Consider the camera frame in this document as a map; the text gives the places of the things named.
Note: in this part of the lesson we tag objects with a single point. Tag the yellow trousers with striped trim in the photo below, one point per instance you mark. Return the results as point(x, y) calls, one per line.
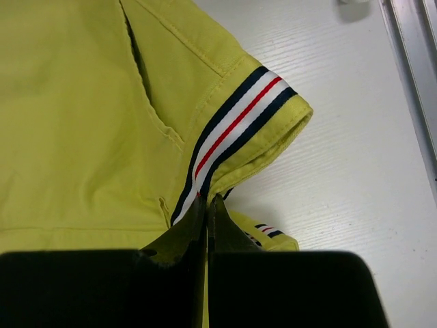
point(117, 115)

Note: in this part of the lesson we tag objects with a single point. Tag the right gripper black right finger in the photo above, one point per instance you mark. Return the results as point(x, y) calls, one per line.
point(250, 287)

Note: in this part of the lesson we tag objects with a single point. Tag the aluminium side rail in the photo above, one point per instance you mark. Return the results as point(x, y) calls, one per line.
point(411, 27)

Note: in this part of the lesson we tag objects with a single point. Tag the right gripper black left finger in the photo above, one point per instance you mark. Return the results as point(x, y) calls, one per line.
point(160, 285)

